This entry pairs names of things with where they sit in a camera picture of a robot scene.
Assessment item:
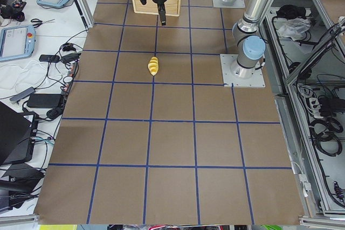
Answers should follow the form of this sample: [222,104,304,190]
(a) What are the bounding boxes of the black power adapter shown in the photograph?
[27,94,62,108]

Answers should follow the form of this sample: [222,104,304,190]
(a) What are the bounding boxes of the toy bread loaf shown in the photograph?
[148,57,159,76]

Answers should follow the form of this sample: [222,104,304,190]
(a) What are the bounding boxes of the blue teach pendant near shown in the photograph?
[1,25,36,62]

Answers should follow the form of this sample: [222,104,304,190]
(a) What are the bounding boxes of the black scissors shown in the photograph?
[30,18,55,28]

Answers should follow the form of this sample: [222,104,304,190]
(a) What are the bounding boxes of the black laptop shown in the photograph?
[1,103,38,165]

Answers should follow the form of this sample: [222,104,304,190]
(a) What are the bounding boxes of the white crumpled cloth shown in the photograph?
[277,18,311,40]

